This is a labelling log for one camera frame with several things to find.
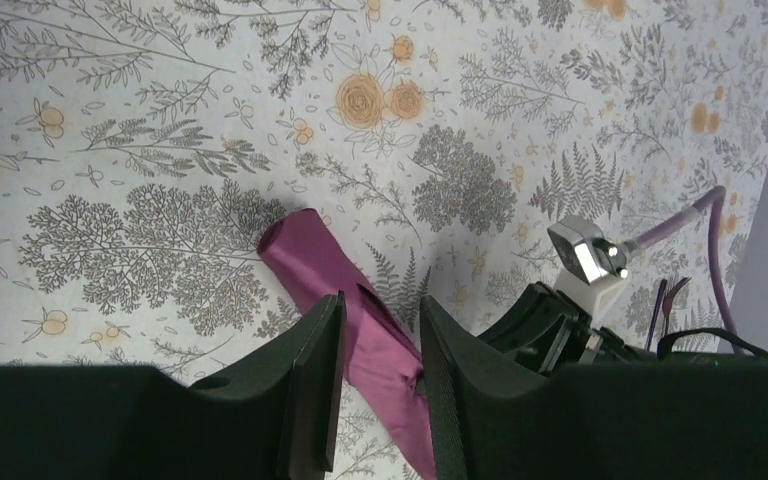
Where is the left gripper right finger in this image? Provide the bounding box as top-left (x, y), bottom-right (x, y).
top-left (420, 297), bottom-right (768, 479)

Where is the purple cloth napkin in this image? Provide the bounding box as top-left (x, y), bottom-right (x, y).
top-left (257, 209), bottom-right (437, 479)

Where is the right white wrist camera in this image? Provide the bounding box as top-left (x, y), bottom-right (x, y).
top-left (547, 215), bottom-right (633, 323)

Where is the floral tablecloth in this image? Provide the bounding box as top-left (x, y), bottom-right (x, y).
top-left (0, 0), bottom-right (768, 480)

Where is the purple plastic spoon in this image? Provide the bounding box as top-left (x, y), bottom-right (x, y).
top-left (644, 279), bottom-right (668, 350)

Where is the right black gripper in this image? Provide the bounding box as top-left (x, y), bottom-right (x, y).
top-left (478, 282), bottom-right (768, 375)

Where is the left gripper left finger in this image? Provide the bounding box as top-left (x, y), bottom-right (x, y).
top-left (0, 294), bottom-right (346, 479)

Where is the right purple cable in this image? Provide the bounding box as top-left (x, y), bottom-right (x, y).
top-left (625, 185), bottom-right (743, 356)

